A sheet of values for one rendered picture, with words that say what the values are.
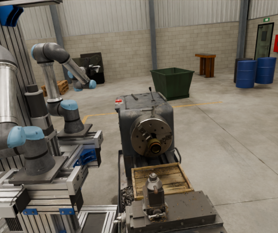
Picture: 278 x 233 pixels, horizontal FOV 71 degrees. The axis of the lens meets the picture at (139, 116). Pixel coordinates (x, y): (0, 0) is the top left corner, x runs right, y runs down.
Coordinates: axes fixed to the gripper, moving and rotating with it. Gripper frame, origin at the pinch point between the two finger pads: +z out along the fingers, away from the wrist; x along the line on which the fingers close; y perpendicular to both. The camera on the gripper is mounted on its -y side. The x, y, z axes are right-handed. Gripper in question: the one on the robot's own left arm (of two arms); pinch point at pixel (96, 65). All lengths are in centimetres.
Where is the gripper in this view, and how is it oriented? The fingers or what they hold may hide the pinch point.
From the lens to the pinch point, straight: 202.3
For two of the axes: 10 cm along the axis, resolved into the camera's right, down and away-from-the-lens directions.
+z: 4.3, -3.5, 8.3
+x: 9.0, 2.0, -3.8
